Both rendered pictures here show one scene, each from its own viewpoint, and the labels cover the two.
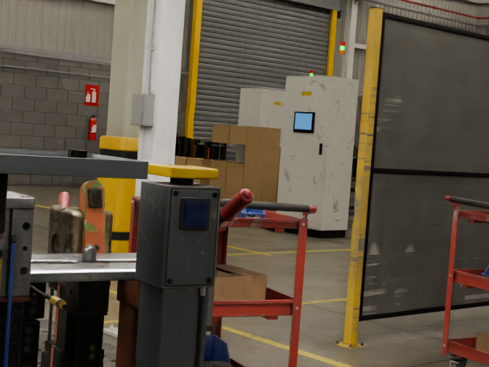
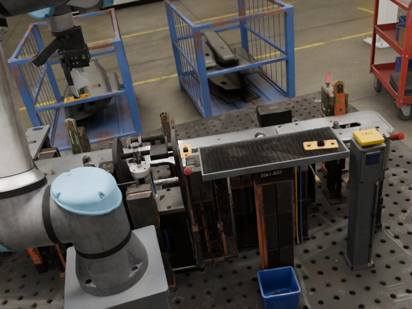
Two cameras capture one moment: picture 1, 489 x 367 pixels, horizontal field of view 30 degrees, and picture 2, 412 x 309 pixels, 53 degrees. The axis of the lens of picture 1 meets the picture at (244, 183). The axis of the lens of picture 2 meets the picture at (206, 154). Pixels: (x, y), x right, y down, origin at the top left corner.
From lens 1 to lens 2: 0.55 m
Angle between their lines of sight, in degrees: 42
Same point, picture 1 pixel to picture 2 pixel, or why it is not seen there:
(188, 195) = (370, 151)
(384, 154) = not seen: outside the picture
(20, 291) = (304, 168)
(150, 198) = (353, 148)
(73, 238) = (330, 106)
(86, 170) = (322, 159)
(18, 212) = not seen: hidden behind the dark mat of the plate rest
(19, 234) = not seen: hidden behind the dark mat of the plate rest
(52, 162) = (308, 160)
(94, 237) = (340, 105)
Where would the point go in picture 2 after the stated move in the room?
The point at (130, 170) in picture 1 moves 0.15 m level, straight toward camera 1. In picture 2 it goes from (341, 156) to (335, 192)
